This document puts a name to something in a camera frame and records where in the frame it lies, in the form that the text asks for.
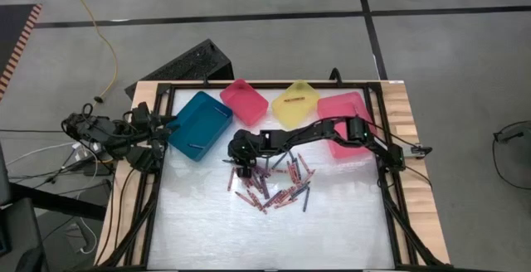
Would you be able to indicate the blue plastic bin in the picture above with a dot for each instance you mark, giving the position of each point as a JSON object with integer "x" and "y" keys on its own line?
{"x": 199, "y": 129}

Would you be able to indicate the red plastic bin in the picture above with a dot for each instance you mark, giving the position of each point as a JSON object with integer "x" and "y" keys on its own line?
{"x": 245, "y": 104}

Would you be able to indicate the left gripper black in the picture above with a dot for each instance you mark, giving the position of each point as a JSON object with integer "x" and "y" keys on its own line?
{"x": 151, "y": 129}

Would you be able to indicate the yellow plastic bin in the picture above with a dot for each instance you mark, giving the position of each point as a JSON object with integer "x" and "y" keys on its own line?
{"x": 294, "y": 114}

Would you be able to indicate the black orange striped floor mat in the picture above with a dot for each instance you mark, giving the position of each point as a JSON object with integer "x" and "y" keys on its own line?
{"x": 12, "y": 27}

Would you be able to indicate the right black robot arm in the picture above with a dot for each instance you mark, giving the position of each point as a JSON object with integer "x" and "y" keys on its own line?
{"x": 315, "y": 133}

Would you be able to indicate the black stand beam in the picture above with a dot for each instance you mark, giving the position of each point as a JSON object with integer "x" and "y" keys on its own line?
{"x": 62, "y": 203}

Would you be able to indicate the red crayon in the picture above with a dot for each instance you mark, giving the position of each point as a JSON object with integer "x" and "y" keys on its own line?
{"x": 230, "y": 178}
{"x": 253, "y": 185}
{"x": 257, "y": 202}
{"x": 294, "y": 99}
{"x": 284, "y": 195}
{"x": 245, "y": 199}
{"x": 292, "y": 172}

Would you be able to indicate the purple crayon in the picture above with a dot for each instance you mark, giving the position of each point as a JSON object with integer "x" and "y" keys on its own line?
{"x": 264, "y": 188}
{"x": 273, "y": 199}
{"x": 262, "y": 171}

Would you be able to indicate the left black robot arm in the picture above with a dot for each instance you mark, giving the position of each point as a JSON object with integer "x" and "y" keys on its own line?
{"x": 103, "y": 133}

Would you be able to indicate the black metal table frame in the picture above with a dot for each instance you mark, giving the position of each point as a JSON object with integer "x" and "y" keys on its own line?
{"x": 188, "y": 85}

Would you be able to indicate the pink plastic bin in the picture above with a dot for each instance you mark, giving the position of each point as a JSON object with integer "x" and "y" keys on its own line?
{"x": 340, "y": 108}

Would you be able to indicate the blue crayon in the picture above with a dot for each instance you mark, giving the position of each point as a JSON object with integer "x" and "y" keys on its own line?
{"x": 279, "y": 160}
{"x": 297, "y": 168}
{"x": 196, "y": 146}
{"x": 300, "y": 190}
{"x": 306, "y": 200}
{"x": 220, "y": 111}

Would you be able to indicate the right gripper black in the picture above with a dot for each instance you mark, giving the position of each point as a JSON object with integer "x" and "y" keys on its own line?
{"x": 245, "y": 145}

